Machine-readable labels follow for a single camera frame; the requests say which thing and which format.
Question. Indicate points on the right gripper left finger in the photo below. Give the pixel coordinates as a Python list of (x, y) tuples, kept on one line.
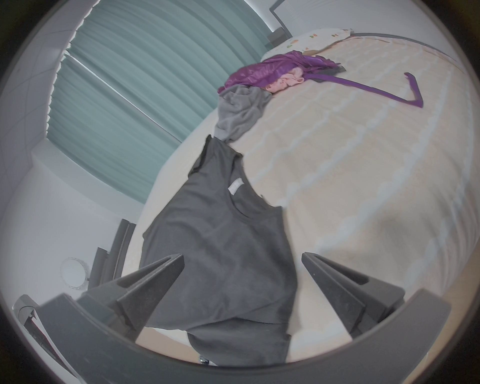
[(146, 300)]

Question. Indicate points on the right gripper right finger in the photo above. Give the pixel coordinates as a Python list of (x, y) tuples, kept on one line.
[(337, 296)]

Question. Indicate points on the black T-shirt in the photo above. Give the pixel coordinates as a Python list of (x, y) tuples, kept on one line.
[(225, 262)]

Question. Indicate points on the bed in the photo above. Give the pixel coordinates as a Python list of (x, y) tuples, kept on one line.
[(356, 168)]

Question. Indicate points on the blue-green curtain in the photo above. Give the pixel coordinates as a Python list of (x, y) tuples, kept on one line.
[(168, 56), (112, 142)]

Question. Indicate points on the grey garment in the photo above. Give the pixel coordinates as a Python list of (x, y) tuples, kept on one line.
[(240, 112)]

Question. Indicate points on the pink garment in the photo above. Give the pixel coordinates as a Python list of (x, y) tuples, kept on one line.
[(285, 80)]

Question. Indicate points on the purple satin garment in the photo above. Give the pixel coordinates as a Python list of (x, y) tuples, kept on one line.
[(262, 69)]

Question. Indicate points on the white printed pillow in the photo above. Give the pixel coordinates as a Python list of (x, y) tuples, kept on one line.
[(318, 37)]

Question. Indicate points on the grey bedside table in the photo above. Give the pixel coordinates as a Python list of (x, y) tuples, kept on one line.
[(279, 37)]

